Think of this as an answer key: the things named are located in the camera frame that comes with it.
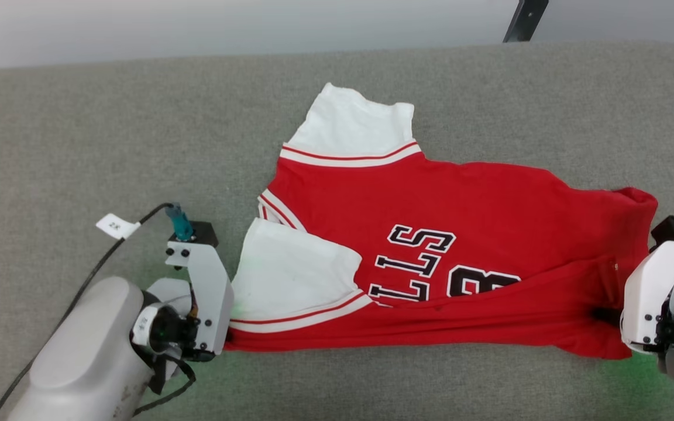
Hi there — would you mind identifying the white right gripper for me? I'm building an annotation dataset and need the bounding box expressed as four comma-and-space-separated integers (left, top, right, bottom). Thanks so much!
593, 240, 674, 357

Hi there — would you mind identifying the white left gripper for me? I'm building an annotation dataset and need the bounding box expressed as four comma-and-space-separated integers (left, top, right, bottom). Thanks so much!
151, 241, 235, 362

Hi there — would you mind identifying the red white jersey shirt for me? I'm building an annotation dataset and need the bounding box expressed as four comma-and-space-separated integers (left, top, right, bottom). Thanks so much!
223, 82, 659, 360

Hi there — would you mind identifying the grey fabric sofa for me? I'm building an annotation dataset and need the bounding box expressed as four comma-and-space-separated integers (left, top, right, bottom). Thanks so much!
0, 41, 674, 421

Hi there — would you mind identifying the teal left camera connector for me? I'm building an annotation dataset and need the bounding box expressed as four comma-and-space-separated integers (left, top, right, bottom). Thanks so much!
166, 203, 195, 242

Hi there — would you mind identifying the white cable label tag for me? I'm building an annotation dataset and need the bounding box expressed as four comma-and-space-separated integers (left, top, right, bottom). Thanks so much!
95, 213, 142, 240

